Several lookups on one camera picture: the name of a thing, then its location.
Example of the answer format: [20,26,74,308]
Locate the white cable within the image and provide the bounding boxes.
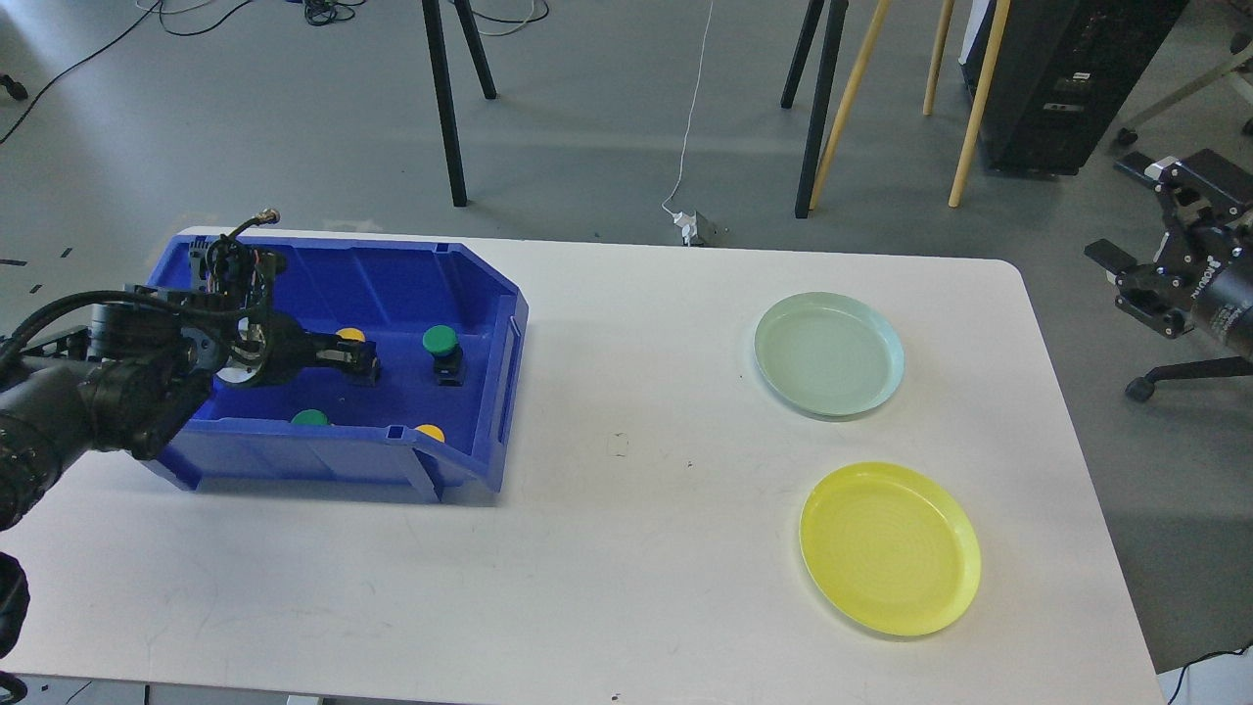
[662,0,715,218]

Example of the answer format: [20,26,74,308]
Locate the blue plastic storage bin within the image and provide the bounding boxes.
[145,235,528,503]

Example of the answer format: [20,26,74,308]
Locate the light green plate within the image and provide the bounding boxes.
[753,291,905,419]

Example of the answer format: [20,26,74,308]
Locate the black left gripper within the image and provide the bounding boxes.
[214,312,382,388]

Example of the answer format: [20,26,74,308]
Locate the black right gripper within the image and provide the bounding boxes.
[1085,149,1252,358]

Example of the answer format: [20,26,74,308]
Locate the black tripod legs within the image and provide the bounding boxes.
[420,1,497,207]
[779,1,850,219]

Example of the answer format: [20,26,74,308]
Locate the yellow plate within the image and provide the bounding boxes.
[798,461,984,637]

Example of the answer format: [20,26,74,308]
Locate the black computer tower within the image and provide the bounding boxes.
[980,1,1187,177]

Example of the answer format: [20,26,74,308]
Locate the black tripod right legs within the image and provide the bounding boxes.
[779,1,850,219]

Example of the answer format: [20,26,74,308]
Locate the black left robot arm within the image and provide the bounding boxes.
[1,209,381,530]

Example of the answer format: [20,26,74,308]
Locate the black chair base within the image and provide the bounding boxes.
[1124,356,1252,402]

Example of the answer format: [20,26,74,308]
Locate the black tripod left legs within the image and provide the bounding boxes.
[420,1,497,207]

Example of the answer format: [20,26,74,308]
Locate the wooden easel legs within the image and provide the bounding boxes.
[798,1,1014,218]

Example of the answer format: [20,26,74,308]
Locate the white power adapter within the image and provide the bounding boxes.
[673,212,709,247]

